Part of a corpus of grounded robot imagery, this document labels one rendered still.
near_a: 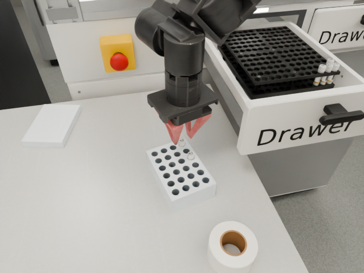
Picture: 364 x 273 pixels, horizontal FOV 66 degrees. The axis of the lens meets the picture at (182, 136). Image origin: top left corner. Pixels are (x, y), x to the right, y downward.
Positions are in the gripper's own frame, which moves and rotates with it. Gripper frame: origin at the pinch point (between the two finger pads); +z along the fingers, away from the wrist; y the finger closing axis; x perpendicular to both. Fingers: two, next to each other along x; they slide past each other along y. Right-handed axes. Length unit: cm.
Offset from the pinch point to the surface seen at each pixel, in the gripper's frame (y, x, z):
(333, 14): -51, -11, -9
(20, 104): 31, -94, 45
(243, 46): -22.8, -12.0, -7.0
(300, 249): -53, 14, 82
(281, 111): -12.1, 10.2, -8.5
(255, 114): -7.8, 8.8, -8.6
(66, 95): 6, -151, 86
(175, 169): 3.6, 4.0, 3.0
